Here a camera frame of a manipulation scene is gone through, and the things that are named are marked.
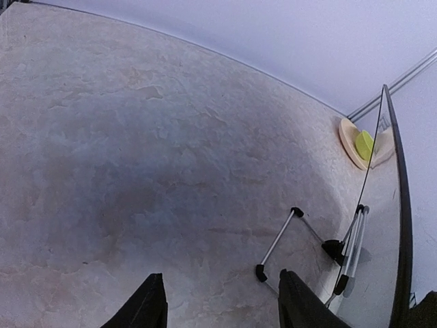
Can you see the right aluminium frame post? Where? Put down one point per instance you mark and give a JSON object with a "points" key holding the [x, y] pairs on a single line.
{"points": [[420, 67]]}

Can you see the metal whiteboard stand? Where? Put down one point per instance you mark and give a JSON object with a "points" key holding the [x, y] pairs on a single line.
{"points": [[327, 265]]}

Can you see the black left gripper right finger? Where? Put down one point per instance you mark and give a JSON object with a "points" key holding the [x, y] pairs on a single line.
{"points": [[300, 307]]}

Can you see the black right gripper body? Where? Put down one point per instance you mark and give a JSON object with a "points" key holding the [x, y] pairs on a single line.
{"points": [[424, 314]]}

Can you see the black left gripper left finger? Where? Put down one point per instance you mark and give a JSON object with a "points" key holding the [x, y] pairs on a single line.
{"points": [[147, 307]]}

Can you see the yellow-green plastic bowl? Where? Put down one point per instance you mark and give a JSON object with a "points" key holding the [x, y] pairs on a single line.
{"points": [[364, 145]]}

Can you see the beige wooden plate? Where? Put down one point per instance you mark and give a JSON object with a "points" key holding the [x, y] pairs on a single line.
{"points": [[383, 145]]}

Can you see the white whiteboard with black frame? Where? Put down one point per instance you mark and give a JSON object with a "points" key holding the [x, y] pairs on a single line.
{"points": [[373, 285]]}

